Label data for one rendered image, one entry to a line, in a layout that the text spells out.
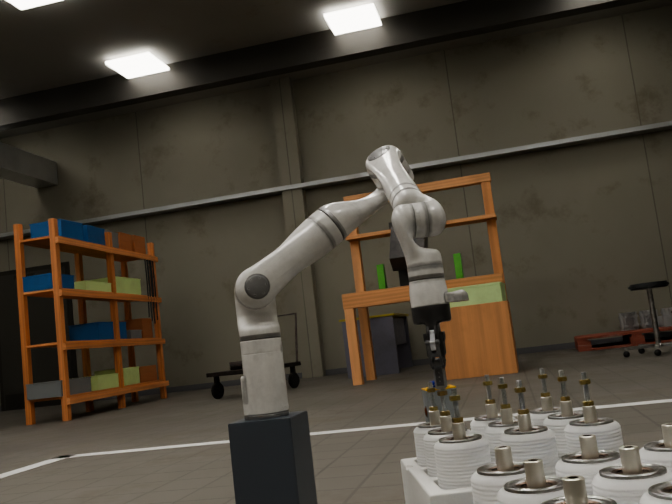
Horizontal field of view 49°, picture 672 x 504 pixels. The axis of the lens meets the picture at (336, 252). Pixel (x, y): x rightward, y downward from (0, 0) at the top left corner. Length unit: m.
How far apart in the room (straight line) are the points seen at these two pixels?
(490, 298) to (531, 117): 4.43
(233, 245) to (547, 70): 5.07
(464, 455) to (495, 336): 5.32
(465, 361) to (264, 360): 5.09
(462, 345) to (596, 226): 4.16
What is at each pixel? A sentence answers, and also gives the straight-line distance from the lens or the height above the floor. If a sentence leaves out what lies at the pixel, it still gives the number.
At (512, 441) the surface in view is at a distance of 1.34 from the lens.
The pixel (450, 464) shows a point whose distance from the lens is 1.31.
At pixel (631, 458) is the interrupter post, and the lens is 0.96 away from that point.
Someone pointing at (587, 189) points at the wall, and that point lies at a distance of 10.39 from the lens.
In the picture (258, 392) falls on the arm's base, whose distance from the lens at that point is 1.62.
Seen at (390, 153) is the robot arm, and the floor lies 0.86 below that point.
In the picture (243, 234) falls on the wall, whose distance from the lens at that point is 10.92.
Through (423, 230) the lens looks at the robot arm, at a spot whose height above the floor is 0.64.
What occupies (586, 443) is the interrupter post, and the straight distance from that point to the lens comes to 1.07.
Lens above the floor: 0.44
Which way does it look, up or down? 7 degrees up
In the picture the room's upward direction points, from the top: 7 degrees counter-clockwise
